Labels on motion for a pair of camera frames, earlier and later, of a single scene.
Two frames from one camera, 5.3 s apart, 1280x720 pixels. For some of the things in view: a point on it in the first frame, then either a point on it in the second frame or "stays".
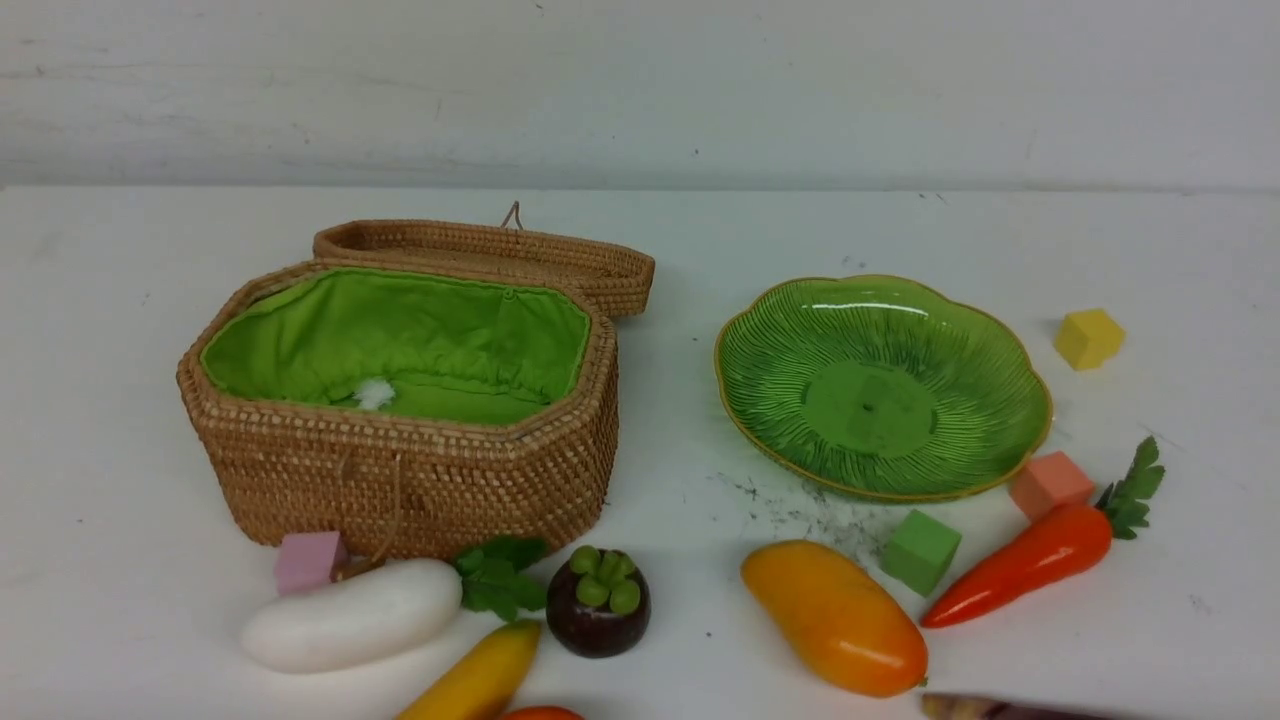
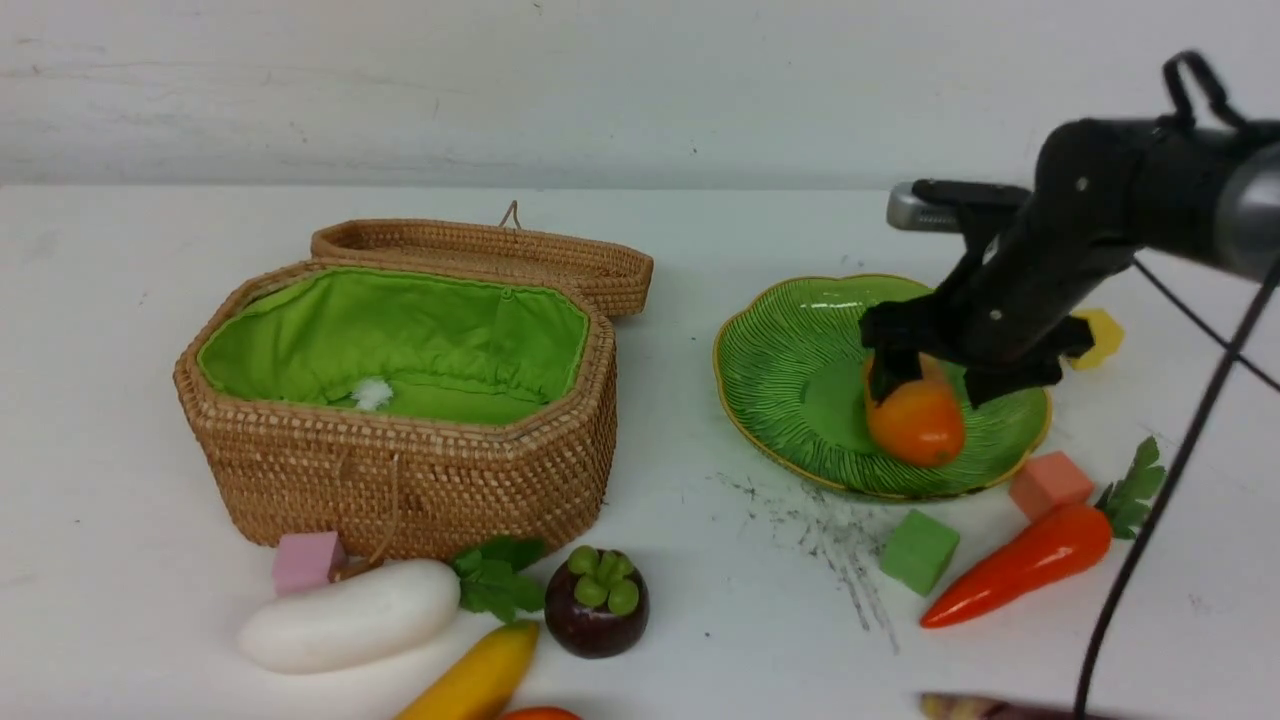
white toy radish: (318, 625) stays
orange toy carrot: (1055, 546) stays
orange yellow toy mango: (850, 627) → (920, 423)
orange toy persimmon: (542, 713) stays
